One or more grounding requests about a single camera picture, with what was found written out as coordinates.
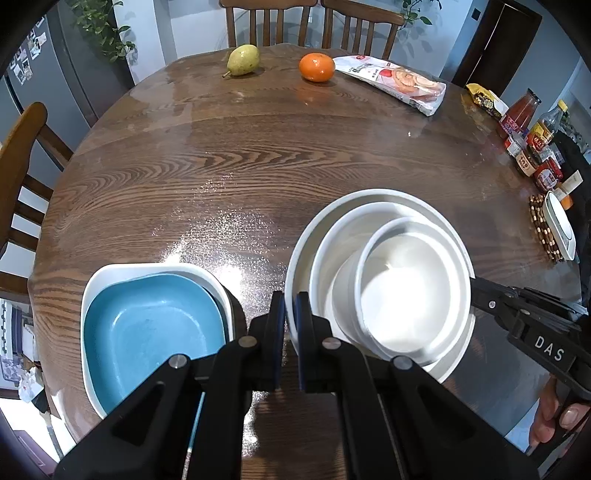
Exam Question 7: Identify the grey refrigerator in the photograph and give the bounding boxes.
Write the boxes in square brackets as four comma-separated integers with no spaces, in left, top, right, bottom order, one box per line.
[0,4,134,171]

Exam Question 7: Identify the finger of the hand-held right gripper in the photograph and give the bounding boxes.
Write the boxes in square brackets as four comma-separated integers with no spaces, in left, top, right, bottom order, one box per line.
[469,276,585,334]

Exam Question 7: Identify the wooden slat-back chair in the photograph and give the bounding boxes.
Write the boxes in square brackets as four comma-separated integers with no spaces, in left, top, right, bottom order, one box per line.
[219,0,317,48]
[0,102,75,296]
[320,0,406,58]

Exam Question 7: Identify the green trailing vine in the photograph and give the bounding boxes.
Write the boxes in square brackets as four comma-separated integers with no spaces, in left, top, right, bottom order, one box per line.
[399,0,444,56]

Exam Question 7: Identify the dark wooden door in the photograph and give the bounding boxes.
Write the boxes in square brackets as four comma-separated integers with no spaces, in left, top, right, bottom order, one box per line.
[450,0,543,88]

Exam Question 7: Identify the brown sauce jar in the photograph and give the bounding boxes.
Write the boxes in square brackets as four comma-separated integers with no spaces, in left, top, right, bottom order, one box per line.
[516,150,541,178]

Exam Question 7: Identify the dark soy sauce bottle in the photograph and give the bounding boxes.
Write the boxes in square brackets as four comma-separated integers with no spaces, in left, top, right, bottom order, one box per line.
[526,102,570,153]

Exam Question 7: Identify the orange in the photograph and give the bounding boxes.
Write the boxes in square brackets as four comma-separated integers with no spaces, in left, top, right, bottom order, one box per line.
[298,52,336,83]

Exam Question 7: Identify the yellow snack packet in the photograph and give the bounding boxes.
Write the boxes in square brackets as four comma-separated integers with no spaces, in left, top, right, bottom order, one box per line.
[465,83,509,118]

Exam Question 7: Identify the blue square plate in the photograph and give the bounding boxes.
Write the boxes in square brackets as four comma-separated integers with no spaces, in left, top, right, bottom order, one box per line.
[83,273,227,414]

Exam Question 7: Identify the white red cookie packet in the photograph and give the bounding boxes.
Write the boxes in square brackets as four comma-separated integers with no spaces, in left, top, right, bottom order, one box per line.
[332,54,448,116]

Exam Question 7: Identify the small white dish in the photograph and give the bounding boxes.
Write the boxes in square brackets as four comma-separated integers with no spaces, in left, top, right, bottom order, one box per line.
[544,190,578,260]

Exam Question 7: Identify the wooden bead trivet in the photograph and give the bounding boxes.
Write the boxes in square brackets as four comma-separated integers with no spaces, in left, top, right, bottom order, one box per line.
[529,194,566,264]

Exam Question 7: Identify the small white label jar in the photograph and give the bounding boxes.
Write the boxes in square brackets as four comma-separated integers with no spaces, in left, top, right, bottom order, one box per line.
[504,134,527,160]

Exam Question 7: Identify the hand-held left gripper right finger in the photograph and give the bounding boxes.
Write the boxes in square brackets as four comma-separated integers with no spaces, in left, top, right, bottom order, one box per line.
[295,291,541,480]

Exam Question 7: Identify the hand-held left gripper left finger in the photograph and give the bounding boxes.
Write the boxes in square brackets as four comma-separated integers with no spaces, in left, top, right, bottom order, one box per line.
[54,291,287,480]

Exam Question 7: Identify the fridge photo magnets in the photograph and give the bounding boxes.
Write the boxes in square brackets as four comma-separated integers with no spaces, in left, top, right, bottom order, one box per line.
[9,16,49,86]

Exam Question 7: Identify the green pear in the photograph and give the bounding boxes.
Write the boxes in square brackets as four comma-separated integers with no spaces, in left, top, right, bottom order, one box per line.
[222,44,260,79]

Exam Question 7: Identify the person's right hand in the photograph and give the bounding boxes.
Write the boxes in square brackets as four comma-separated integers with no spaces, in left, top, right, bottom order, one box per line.
[529,375,591,448]

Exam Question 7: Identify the stack of white bowls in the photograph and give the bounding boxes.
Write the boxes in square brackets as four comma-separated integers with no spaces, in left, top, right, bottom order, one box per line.
[284,188,476,384]

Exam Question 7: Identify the green hanging plant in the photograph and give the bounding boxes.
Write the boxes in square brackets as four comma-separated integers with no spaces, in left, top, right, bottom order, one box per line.
[69,0,137,58]

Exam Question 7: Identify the low cluttered shelf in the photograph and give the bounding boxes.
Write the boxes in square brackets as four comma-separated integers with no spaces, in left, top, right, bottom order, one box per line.
[0,298,47,402]

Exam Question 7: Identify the red sauce jar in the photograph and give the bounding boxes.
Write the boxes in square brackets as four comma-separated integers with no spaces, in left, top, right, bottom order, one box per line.
[534,157,564,192]

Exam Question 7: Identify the red ketchup bottle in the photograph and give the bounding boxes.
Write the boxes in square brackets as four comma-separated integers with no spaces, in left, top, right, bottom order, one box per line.
[499,89,542,141]

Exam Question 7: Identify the white square plate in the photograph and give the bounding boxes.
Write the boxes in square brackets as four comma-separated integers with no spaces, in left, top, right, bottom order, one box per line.
[79,263,235,421]

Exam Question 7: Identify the medium white bowl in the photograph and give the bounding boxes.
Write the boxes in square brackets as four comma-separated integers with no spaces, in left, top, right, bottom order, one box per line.
[308,202,472,363]

